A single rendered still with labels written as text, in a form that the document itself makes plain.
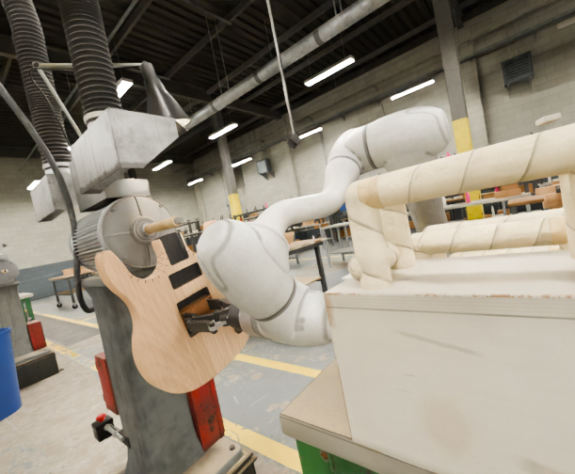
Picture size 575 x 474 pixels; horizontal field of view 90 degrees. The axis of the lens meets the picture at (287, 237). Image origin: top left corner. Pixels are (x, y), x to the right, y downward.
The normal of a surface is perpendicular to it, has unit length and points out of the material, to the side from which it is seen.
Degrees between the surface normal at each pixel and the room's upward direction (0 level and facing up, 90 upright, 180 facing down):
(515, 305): 90
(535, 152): 82
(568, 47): 90
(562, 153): 100
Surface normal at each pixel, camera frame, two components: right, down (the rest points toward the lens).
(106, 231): 0.37, -0.10
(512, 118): -0.62, 0.16
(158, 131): 0.77, -0.12
